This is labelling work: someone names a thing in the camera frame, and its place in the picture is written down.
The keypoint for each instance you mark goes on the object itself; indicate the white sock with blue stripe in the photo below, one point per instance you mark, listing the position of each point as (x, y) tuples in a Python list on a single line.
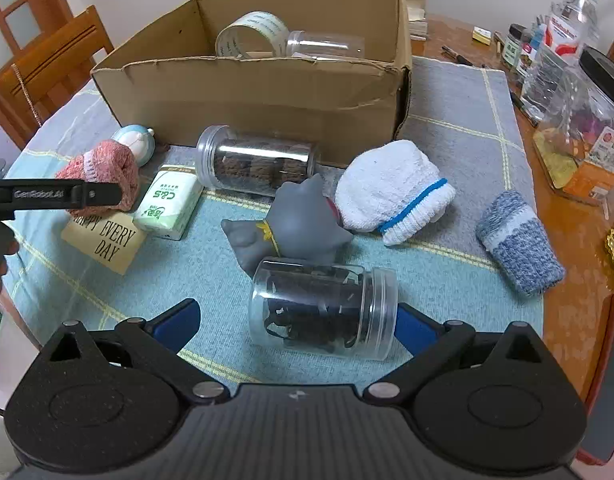
[(392, 190)]

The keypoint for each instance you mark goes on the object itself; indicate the large clear jar black lid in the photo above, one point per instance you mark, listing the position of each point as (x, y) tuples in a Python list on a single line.
[(597, 110)]

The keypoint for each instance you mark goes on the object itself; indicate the black pen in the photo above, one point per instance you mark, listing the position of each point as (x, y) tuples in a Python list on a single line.
[(523, 108)]

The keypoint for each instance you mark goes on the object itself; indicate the green white tissue pack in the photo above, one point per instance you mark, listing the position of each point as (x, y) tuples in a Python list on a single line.
[(167, 205)]

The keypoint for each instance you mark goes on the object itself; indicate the clear plastic jar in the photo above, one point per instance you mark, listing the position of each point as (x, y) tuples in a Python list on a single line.
[(327, 45)]

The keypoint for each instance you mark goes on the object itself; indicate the clear jar of brown biscuits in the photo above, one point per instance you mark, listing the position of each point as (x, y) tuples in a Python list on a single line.
[(259, 160)]

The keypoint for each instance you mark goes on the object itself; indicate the pink knitted sock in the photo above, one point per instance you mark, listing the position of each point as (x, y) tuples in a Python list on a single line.
[(112, 165)]

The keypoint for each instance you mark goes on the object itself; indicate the wooden chair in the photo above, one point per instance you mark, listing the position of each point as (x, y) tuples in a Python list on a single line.
[(52, 65)]

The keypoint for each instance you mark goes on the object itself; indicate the light blue round toy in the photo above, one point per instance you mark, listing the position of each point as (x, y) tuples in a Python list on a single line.
[(137, 142)]

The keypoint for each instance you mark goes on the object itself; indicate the red phone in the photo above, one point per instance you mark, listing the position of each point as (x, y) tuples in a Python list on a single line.
[(607, 385)]

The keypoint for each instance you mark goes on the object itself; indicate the brown pen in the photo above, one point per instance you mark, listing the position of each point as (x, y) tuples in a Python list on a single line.
[(457, 55)]

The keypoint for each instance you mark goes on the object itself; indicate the cream printed packet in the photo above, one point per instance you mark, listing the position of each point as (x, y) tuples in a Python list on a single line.
[(104, 242)]

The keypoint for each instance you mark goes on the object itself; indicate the blue knitted sock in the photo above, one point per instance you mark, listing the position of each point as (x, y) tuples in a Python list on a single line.
[(519, 245)]

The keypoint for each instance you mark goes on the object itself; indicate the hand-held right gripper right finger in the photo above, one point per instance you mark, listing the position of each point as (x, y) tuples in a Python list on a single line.
[(417, 330)]

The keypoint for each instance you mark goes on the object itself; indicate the small yellow box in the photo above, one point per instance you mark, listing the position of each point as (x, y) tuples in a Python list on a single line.
[(482, 34)]

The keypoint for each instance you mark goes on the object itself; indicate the clear jar of black items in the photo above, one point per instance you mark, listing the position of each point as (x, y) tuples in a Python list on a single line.
[(317, 310)]

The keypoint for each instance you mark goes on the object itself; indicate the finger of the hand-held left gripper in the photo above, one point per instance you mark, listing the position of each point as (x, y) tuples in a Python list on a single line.
[(97, 195)]

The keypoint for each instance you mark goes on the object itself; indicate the brown cardboard box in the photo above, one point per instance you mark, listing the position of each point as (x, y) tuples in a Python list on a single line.
[(257, 105)]

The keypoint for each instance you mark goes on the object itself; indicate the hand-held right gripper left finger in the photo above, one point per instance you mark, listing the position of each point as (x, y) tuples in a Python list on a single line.
[(179, 327)]

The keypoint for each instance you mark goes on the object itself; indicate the grey cat toy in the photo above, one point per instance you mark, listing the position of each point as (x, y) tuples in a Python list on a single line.
[(297, 220)]

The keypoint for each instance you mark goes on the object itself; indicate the blue grey checked cloth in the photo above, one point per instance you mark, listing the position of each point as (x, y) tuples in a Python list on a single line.
[(462, 125)]

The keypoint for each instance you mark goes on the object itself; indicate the clear water bottle red label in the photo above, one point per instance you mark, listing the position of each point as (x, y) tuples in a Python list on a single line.
[(567, 35)]

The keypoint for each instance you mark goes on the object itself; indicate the dark lid jar green label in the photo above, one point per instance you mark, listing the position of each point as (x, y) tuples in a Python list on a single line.
[(513, 47)]

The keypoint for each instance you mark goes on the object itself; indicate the clear packing tape roll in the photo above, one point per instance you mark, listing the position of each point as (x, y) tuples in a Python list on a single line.
[(252, 30)]

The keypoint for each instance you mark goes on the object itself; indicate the gold blister pack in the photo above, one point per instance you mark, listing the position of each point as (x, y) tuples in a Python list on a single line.
[(554, 160)]

